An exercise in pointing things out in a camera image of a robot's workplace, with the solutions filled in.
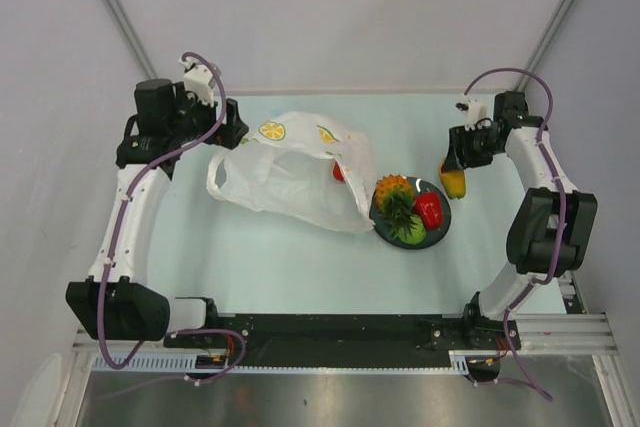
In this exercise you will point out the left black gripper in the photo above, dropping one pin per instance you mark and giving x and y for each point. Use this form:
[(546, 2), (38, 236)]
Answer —
[(229, 134)]

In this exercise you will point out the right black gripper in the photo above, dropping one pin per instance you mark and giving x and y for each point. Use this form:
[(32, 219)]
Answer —
[(458, 138)]

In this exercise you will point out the fake orange green mango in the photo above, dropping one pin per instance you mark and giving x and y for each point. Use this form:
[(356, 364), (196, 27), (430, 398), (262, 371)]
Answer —
[(453, 181)]

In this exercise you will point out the fake red bell pepper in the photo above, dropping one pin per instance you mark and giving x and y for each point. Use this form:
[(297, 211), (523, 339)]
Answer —
[(428, 207)]

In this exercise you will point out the fake orange pineapple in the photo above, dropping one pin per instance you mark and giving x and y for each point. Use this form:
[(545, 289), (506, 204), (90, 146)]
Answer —
[(395, 198)]

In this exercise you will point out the dark blue ceramic plate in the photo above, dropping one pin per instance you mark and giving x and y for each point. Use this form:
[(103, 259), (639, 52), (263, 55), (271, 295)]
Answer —
[(420, 186)]

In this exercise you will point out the fake green lime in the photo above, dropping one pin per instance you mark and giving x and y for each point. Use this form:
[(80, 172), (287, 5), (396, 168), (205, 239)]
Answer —
[(414, 233)]

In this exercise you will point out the white printed plastic bag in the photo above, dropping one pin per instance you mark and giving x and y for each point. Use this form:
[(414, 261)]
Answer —
[(285, 167)]

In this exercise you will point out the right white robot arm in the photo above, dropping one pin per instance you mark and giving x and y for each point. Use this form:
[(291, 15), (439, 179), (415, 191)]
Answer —
[(552, 227)]

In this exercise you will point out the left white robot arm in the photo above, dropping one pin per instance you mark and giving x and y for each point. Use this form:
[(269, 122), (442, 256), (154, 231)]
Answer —
[(114, 302)]

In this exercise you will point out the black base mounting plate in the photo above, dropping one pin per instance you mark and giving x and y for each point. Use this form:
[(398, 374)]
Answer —
[(331, 337)]

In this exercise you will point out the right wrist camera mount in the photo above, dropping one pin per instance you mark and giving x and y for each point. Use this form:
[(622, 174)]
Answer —
[(476, 113)]

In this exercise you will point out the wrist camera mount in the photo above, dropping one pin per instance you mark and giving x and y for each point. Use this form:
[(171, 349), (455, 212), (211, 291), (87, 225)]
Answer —
[(197, 79), (476, 113)]

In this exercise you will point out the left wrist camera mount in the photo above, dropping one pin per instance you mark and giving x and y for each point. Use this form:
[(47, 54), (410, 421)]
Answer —
[(197, 79)]

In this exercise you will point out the white slotted cable duct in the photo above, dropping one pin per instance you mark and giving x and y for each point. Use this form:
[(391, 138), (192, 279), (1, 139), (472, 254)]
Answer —
[(441, 363)]

